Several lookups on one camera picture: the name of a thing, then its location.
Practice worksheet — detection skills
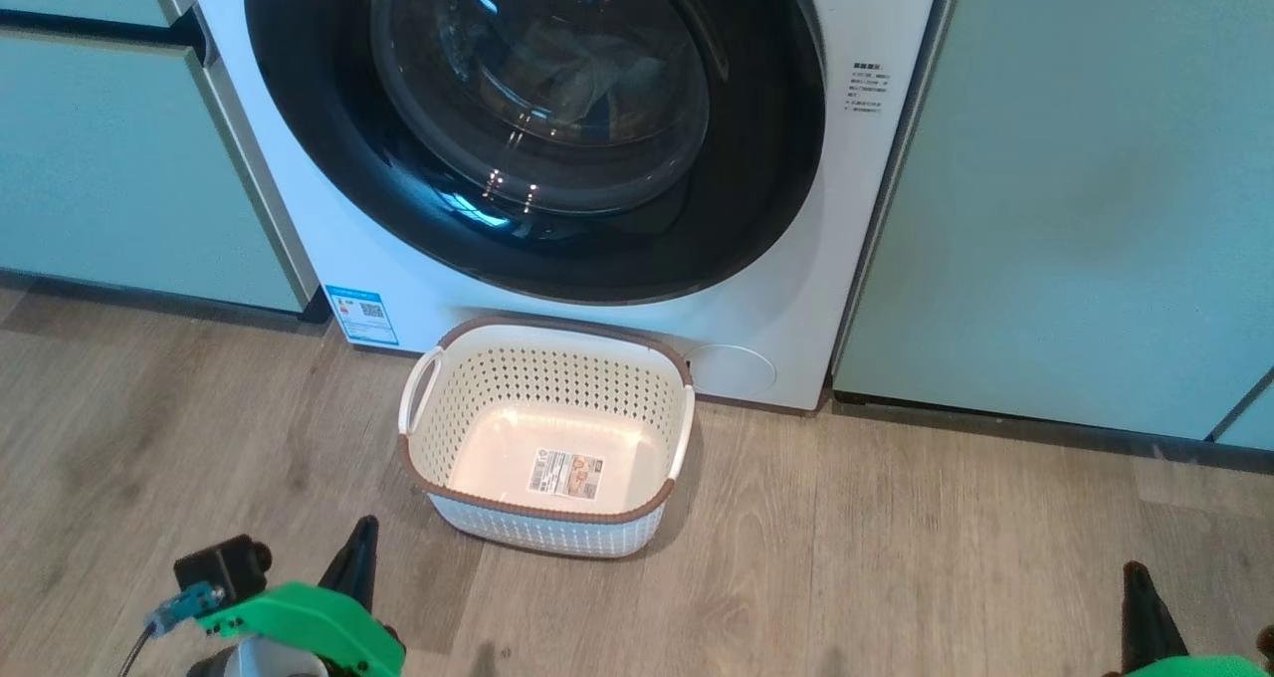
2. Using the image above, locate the black cabinet handle rail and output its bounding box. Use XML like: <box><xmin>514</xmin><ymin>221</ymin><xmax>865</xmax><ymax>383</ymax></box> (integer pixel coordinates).
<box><xmin>0</xmin><ymin>8</ymin><xmax>207</xmax><ymax>63</ymax></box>

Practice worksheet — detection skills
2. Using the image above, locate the black cable with blue plug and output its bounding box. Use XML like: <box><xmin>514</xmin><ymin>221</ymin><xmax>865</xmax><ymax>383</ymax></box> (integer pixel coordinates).
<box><xmin>117</xmin><ymin>582</ymin><xmax>226</xmax><ymax>677</ymax></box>

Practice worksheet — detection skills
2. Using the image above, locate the round white filter cover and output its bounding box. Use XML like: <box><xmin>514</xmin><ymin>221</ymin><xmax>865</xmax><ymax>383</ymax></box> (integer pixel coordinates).
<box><xmin>687</xmin><ymin>343</ymin><xmax>778</xmax><ymax>400</ymax></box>

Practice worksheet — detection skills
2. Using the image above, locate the small printed text sticker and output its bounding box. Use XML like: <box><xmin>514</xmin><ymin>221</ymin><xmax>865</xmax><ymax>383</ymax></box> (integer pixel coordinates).
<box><xmin>846</xmin><ymin>60</ymin><xmax>891</xmax><ymax>116</ymax></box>

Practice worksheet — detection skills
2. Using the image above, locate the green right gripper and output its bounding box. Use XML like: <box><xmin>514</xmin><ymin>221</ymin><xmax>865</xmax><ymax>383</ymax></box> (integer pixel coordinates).
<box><xmin>1123</xmin><ymin>562</ymin><xmax>1274</xmax><ymax>677</ymax></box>

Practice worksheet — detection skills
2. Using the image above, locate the blue energy label sticker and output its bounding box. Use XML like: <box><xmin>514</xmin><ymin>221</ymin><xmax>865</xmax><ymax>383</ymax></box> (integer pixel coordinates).
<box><xmin>325</xmin><ymin>284</ymin><xmax>400</xmax><ymax>347</ymax></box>

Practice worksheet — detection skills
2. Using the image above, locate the cream perforated laundry basket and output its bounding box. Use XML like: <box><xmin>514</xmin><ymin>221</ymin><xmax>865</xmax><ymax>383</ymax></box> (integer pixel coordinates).
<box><xmin>398</xmin><ymin>316</ymin><xmax>697</xmax><ymax>560</ymax></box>

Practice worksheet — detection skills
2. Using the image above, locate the black round washer door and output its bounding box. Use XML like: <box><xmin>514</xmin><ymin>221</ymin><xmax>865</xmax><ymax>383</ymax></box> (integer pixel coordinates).
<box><xmin>244</xmin><ymin>0</ymin><xmax>828</xmax><ymax>308</ymax></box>

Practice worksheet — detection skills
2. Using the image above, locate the mint cabinet with black rail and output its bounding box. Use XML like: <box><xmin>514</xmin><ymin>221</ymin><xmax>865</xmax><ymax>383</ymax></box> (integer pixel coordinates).
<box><xmin>0</xmin><ymin>0</ymin><xmax>331</xmax><ymax>324</ymax></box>

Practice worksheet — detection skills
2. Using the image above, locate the white front-load washing machine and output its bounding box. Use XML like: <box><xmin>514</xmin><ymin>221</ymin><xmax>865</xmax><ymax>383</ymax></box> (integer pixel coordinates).
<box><xmin>179</xmin><ymin>0</ymin><xmax>949</xmax><ymax>412</ymax></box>

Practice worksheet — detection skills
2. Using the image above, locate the paper basket product label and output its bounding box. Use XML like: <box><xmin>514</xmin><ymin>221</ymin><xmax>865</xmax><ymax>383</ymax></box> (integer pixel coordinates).
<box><xmin>527</xmin><ymin>448</ymin><xmax>606</xmax><ymax>502</ymax></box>

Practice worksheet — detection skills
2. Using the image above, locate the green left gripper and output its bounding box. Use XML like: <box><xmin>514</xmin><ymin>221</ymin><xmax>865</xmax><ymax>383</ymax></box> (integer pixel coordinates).
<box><xmin>197</xmin><ymin>516</ymin><xmax>406</xmax><ymax>677</ymax></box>

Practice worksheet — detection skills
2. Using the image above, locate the plain mint green cabinet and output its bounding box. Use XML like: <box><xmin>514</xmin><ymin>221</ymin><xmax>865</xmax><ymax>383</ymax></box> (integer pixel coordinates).
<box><xmin>834</xmin><ymin>0</ymin><xmax>1274</xmax><ymax>451</ymax></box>

